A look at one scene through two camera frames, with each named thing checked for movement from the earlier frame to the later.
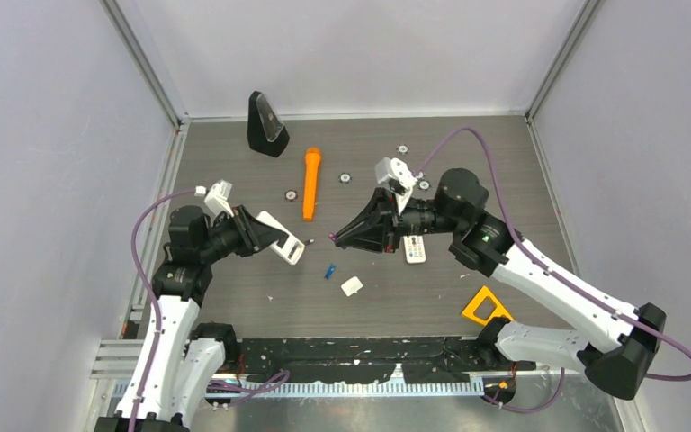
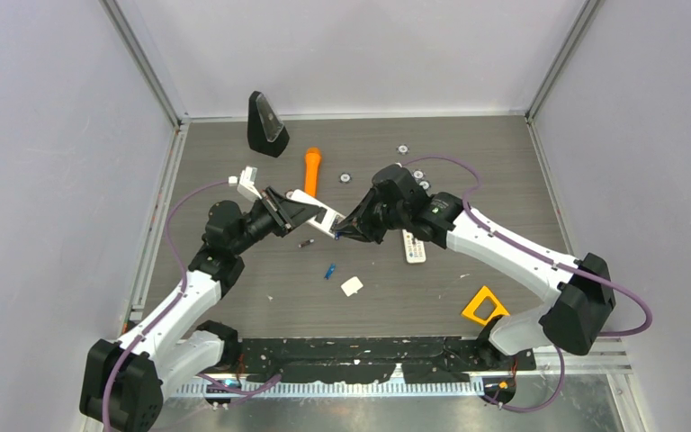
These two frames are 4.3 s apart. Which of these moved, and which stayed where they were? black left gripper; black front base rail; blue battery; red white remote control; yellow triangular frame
Moved: black left gripper; red white remote control
Stayed: blue battery; yellow triangular frame; black front base rail
